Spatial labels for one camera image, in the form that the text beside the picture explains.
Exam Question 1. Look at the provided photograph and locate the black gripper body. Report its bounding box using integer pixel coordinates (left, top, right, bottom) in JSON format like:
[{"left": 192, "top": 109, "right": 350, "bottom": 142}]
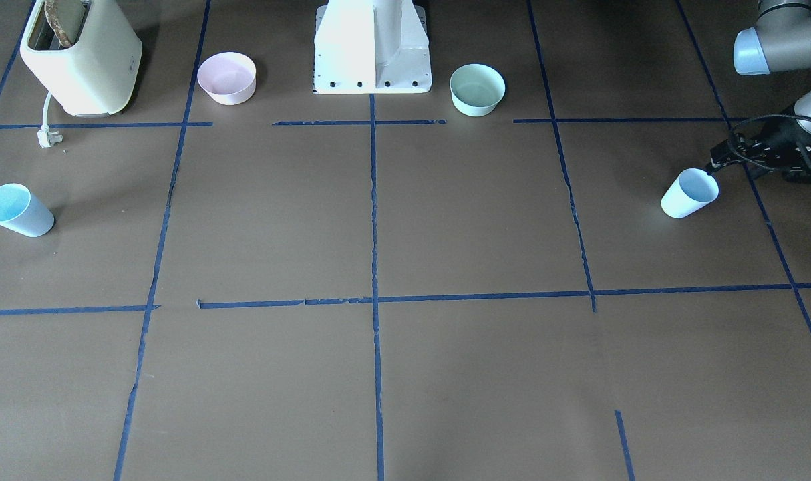
[{"left": 754, "top": 133, "right": 811, "bottom": 184}]

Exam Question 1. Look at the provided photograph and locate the light blue cup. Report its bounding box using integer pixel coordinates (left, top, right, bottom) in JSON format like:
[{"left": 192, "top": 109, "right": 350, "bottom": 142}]
[
  {"left": 660, "top": 168, "right": 719, "bottom": 219},
  {"left": 0, "top": 183, "right": 55, "bottom": 238}
]

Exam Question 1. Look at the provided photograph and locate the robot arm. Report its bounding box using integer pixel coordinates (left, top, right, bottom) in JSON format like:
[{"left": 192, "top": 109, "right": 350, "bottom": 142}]
[{"left": 705, "top": 1, "right": 811, "bottom": 184}]

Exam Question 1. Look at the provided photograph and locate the green bowl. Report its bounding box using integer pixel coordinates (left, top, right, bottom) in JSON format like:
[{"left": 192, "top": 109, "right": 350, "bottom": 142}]
[{"left": 449, "top": 63, "right": 506, "bottom": 118}]

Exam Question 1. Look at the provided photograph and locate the pink bowl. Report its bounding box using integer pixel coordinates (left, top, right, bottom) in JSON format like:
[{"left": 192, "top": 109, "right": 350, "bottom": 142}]
[{"left": 196, "top": 51, "right": 258, "bottom": 106}]

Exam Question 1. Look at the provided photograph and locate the cream toaster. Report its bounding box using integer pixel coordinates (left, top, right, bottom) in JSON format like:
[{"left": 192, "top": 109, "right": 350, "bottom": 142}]
[{"left": 19, "top": 1, "right": 142, "bottom": 118}]

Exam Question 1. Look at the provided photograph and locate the toast slice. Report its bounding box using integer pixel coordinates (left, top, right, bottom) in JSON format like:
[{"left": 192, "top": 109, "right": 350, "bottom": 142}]
[{"left": 44, "top": 0, "right": 88, "bottom": 49}]

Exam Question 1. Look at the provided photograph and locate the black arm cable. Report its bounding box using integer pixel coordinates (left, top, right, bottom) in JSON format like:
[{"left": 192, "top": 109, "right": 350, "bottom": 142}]
[{"left": 726, "top": 114, "right": 811, "bottom": 168}]

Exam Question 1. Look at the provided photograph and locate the white toaster plug cable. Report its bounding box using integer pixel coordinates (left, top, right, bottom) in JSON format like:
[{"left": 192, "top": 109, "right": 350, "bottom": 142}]
[{"left": 37, "top": 92, "right": 64, "bottom": 149}]

